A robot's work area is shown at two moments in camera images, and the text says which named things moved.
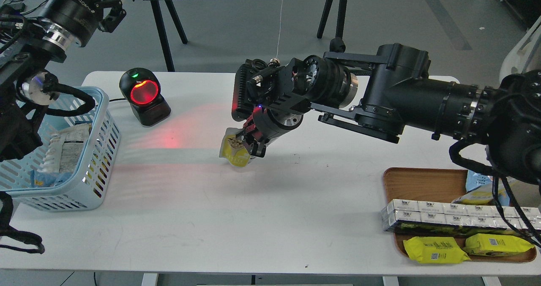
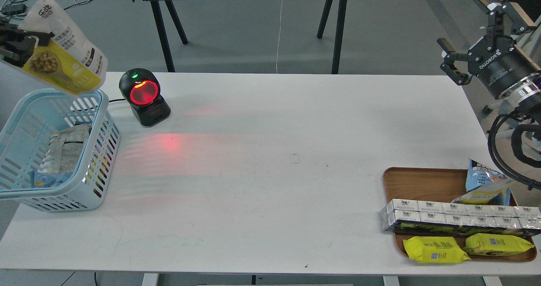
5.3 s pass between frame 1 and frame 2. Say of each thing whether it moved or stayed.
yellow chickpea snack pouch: moved
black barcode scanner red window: stayed
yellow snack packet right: stayed
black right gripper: moved
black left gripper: moved
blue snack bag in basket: stayed
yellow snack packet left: stayed
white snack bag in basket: stayed
